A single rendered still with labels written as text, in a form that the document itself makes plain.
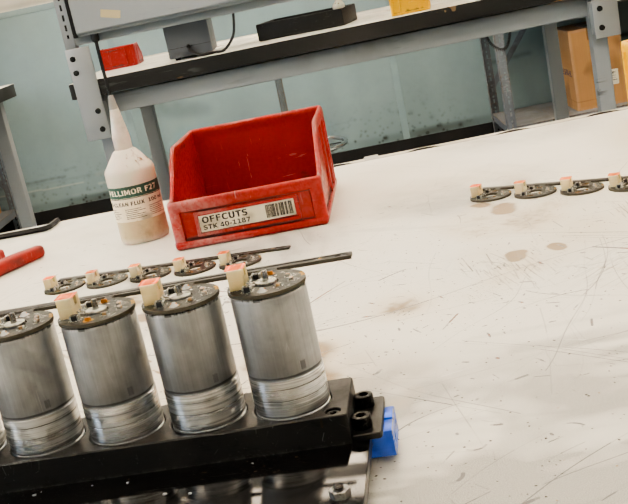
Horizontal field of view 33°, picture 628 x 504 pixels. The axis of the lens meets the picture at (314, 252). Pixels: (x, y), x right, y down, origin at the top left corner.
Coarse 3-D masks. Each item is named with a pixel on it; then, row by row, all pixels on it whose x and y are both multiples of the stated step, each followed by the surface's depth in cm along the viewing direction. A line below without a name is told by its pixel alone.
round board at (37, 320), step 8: (32, 312) 35; (40, 312) 35; (48, 312) 35; (8, 320) 35; (32, 320) 34; (40, 320) 34; (48, 320) 34; (0, 328) 34; (16, 328) 34; (24, 328) 33; (32, 328) 33; (40, 328) 33; (0, 336) 33; (8, 336) 33; (16, 336) 33
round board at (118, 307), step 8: (88, 304) 34; (104, 304) 34; (112, 304) 34; (120, 304) 33; (128, 304) 34; (80, 312) 34; (104, 312) 33; (112, 312) 33; (120, 312) 33; (128, 312) 33; (64, 320) 33; (72, 320) 33; (80, 320) 33; (96, 320) 33; (104, 320) 32; (112, 320) 33; (64, 328) 33; (72, 328) 33; (80, 328) 32
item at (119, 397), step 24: (96, 312) 33; (72, 336) 33; (96, 336) 33; (120, 336) 33; (72, 360) 33; (96, 360) 33; (120, 360) 33; (144, 360) 34; (96, 384) 33; (120, 384) 33; (144, 384) 34; (96, 408) 33; (120, 408) 33; (144, 408) 34; (96, 432) 34; (120, 432) 33; (144, 432) 34
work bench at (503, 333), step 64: (576, 128) 79; (384, 192) 71; (448, 192) 67; (512, 192) 64; (64, 256) 72; (128, 256) 68; (192, 256) 64; (384, 256) 56; (448, 256) 53; (512, 256) 51; (576, 256) 49; (320, 320) 48; (384, 320) 46; (448, 320) 44; (512, 320) 43; (576, 320) 41; (384, 384) 39; (448, 384) 38; (512, 384) 37; (576, 384) 36; (448, 448) 33; (512, 448) 32; (576, 448) 32
